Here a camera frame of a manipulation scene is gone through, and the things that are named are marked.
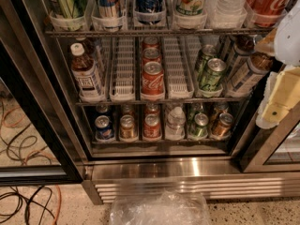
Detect empty white tray right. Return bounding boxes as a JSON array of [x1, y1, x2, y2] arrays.
[[162, 37, 194, 99]]

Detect green soda can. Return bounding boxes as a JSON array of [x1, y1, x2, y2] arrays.
[[199, 58, 226, 92], [195, 44, 217, 80]]

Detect steel fridge base grille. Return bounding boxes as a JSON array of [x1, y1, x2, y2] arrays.
[[82, 157, 300, 205]]

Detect blue silver redbull can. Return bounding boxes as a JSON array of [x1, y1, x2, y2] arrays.
[[96, 0, 122, 19]]

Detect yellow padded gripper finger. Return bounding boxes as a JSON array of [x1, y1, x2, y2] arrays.
[[256, 67, 300, 129], [254, 28, 277, 56]]

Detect right fridge door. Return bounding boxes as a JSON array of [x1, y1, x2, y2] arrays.
[[231, 75, 300, 174]]

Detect clear plastic bag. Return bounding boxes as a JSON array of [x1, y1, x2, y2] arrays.
[[109, 190, 211, 225]]

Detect green can bottom shelf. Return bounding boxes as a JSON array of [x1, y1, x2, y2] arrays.
[[188, 112, 209, 138]]

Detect empty white tray left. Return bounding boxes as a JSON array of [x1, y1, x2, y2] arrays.
[[110, 37, 136, 102]]

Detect black floor cables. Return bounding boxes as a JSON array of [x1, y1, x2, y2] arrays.
[[0, 185, 56, 225]]

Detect red can bottom shelf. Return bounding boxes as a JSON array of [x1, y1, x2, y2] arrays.
[[143, 113, 160, 139]]

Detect rear green soda can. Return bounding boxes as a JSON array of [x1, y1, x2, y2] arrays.
[[195, 44, 217, 80]]

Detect front green soda can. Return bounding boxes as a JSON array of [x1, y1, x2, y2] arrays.
[[199, 58, 226, 92]]

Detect front coca cola can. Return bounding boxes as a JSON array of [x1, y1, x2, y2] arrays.
[[142, 62, 164, 95]]

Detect blue pepsi can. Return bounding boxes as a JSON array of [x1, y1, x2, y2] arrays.
[[95, 115, 114, 140]]

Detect right rear tea bottle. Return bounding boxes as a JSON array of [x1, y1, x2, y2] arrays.
[[226, 35, 256, 78]]

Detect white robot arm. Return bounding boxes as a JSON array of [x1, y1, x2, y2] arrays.
[[255, 0, 300, 129]]

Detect orange brown can bottom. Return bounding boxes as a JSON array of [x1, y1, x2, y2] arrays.
[[211, 112, 233, 137]]

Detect left tea bottle white cap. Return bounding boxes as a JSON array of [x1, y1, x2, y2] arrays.
[[70, 43, 102, 98]]

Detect large coca cola can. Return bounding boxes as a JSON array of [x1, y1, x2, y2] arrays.
[[247, 0, 289, 27]]

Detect middle wire shelf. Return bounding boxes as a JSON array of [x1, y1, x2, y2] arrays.
[[75, 97, 247, 107]]

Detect right front tea bottle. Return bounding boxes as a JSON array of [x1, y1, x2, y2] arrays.
[[227, 52, 273, 94]]

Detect orange floor cable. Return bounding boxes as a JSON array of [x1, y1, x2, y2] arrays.
[[51, 185, 63, 225]]

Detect empty white tray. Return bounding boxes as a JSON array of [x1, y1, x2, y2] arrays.
[[110, 37, 136, 102], [162, 37, 194, 99]]

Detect open left glass door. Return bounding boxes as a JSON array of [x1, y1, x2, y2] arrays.
[[0, 0, 86, 186]]

